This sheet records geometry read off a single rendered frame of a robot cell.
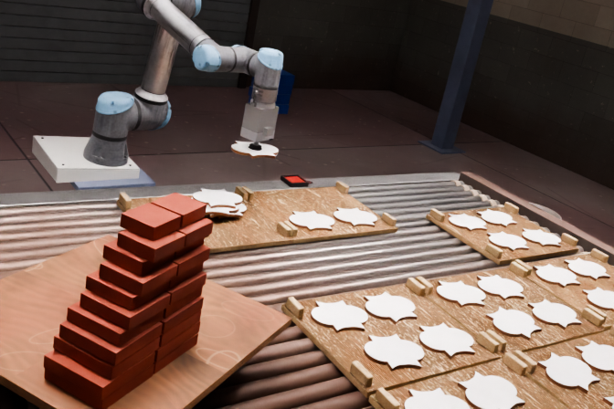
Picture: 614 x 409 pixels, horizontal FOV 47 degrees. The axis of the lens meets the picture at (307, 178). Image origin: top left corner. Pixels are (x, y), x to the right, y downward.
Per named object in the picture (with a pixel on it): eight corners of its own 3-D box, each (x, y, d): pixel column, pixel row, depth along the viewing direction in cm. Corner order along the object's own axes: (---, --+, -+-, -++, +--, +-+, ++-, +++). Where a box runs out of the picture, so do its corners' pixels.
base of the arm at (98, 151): (76, 149, 244) (80, 122, 240) (117, 150, 253) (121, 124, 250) (92, 167, 233) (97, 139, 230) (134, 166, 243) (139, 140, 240)
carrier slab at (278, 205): (238, 196, 232) (238, 192, 232) (336, 190, 256) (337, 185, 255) (292, 244, 206) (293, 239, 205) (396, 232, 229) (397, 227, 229)
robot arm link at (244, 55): (217, 41, 209) (242, 50, 203) (245, 43, 218) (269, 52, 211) (213, 67, 212) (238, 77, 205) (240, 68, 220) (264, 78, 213)
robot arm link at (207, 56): (125, -35, 218) (214, 47, 194) (153, -30, 226) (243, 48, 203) (114, -1, 223) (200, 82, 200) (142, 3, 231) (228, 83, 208)
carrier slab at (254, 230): (116, 204, 209) (116, 199, 208) (237, 196, 232) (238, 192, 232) (161, 259, 183) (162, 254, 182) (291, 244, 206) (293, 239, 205)
